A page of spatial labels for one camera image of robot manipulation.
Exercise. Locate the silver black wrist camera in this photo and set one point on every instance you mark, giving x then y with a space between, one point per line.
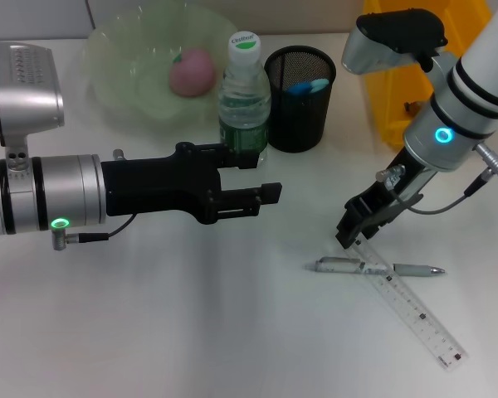
27 95

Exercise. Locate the yellow plastic bin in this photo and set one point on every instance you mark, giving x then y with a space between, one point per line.
392 108

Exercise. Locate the green plastic wrapper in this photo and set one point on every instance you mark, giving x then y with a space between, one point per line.
411 108

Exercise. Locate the clear green-label water bottle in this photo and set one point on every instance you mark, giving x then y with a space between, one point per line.
245 108

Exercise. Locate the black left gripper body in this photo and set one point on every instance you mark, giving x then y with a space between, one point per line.
157 186

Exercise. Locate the black mesh pen holder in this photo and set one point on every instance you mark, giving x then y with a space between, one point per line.
299 120

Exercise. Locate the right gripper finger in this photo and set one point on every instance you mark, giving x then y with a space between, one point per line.
352 219
375 230

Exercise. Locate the translucent green fruit bowl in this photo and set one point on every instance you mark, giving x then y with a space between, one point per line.
124 62

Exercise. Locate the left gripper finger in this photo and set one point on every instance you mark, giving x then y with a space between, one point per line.
247 161
269 192

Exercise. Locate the pink toy peach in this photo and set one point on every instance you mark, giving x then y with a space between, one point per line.
193 74

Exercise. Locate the clear plastic ruler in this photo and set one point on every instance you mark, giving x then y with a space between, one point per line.
419 315

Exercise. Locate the grey ballpoint pen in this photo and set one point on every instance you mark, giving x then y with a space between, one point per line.
340 266

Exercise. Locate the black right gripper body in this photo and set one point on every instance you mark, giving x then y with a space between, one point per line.
398 186

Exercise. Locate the blue plastic scissors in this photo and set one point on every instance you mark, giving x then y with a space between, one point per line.
305 88

